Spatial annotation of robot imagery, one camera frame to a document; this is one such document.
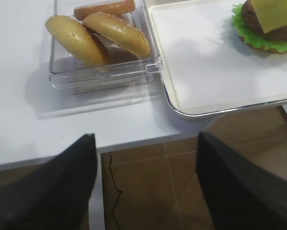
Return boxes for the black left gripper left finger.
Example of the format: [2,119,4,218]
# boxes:
[0,134,97,230]

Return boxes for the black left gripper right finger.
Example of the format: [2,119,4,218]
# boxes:
[195,132,287,230]

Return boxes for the yellow cheese slice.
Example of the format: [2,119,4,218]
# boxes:
[251,0,287,34]

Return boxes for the bottom bun under lettuce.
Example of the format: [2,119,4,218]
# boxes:
[239,36,287,54]

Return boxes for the green lettuce under patty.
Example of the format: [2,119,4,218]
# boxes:
[231,3,287,52]

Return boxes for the clear plastic bun box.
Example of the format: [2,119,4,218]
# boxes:
[49,0,162,94]

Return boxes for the white tray liner paper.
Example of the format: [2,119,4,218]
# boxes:
[149,0,287,111]

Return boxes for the left sesame bun top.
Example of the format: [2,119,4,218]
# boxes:
[46,15,111,67]

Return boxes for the sesame bun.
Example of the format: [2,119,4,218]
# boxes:
[46,15,111,67]
[83,12,150,59]

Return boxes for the brown patty on burger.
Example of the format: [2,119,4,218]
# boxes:
[241,0,287,42]

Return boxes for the right sesame bun top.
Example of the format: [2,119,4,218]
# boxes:
[83,12,150,59]

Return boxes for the orange bun bottom in box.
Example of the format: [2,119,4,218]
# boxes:
[74,0,136,21]

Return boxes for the silver metal baking tray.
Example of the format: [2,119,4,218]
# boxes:
[143,0,287,121]

